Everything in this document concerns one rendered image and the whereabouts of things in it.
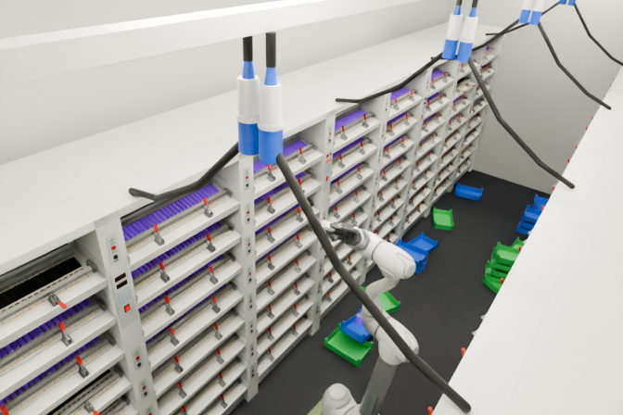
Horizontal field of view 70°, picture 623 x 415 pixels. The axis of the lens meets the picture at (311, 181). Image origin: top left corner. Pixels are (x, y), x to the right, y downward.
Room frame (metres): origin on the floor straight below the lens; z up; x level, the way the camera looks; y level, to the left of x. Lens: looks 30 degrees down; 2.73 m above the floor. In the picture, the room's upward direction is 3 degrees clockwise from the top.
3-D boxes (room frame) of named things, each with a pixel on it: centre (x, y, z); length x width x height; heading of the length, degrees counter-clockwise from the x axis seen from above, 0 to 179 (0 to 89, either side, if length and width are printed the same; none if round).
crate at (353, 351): (2.30, -0.34, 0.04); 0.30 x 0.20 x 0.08; 55
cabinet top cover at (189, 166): (2.20, 0.19, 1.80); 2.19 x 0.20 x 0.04; 145
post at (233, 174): (1.92, 0.39, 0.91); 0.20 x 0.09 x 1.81; 55
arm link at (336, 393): (1.57, -0.21, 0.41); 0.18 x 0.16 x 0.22; 40
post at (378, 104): (3.06, -0.41, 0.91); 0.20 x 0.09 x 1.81; 55
